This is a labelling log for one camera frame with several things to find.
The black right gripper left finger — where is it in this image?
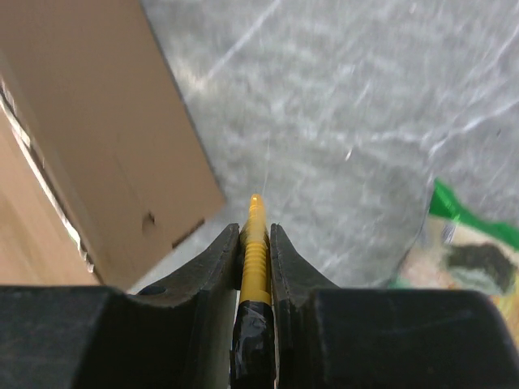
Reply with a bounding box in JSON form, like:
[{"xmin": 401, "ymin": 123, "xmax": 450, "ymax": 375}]
[{"xmin": 1, "ymin": 224, "xmax": 239, "ymax": 388}]

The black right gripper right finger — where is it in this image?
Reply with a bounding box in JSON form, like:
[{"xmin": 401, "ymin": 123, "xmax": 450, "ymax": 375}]
[{"xmin": 270, "ymin": 224, "xmax": 518, "ymax": 388}]

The green cassava chips bag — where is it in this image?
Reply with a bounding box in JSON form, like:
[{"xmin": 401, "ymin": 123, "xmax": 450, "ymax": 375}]
[{"xmin": 391, "ymin": 179, "xmax": 518, "ymax": 333}]

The yellow utility knife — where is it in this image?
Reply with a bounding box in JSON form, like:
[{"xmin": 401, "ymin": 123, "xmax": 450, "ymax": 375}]
[{"xmin": 230, "ymin": 194, "xmax": 277, "ymax": 388}]

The brown cardboard express box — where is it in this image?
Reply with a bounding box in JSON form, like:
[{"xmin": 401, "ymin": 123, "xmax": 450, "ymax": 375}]
[{"xmin": 1, "ymin": 1, "xmax": 224, "ymax": 289}]

